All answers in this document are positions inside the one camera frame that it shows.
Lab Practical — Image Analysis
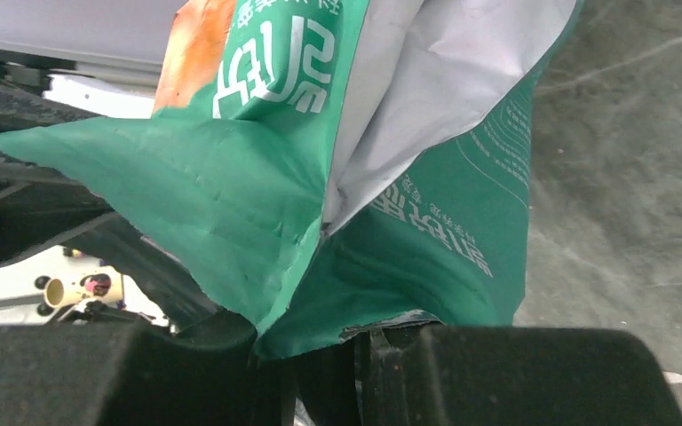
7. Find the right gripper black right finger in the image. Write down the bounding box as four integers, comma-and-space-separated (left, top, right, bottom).
361, 325, 682, 425

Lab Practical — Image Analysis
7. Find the green pet food bag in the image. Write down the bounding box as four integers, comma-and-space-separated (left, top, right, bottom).
0, 0, 582, 359

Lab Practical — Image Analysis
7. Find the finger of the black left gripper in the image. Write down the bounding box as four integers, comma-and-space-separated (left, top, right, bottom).
0, 79, 218, 327

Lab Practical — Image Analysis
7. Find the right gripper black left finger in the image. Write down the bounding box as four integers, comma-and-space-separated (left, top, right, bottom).
0, 310, 295, 426

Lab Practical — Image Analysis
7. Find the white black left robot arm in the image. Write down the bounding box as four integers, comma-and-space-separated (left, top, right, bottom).
0, 72, 218, 328

